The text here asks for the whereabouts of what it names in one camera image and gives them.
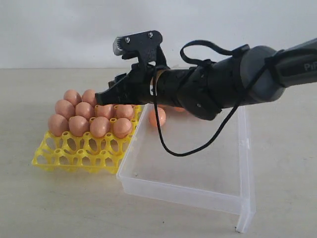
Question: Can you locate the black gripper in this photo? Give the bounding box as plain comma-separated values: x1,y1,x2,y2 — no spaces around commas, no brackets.
95,62,169,105

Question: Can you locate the yellow plastic egg tray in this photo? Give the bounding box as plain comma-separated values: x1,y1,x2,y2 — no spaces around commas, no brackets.
32,105,144,174

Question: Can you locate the clear plastic container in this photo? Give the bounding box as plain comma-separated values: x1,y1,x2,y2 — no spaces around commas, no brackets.
116,104,256,233

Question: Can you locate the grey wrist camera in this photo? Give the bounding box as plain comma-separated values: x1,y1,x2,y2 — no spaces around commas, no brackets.
112,30,167,68

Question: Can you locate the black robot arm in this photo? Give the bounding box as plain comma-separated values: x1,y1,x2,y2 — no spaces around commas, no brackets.
95,39,317,120

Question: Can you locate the brown egg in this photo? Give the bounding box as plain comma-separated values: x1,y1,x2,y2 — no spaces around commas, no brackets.
69,116,90,137
149,108,166,128
116,105,134,120
96,104,115,119
48,114,69,136
113,118,132,138
54,99,75,120
173,107,186,113
63,89,82,107
90,117,111,138
75,102,95,120
82,89,97,108

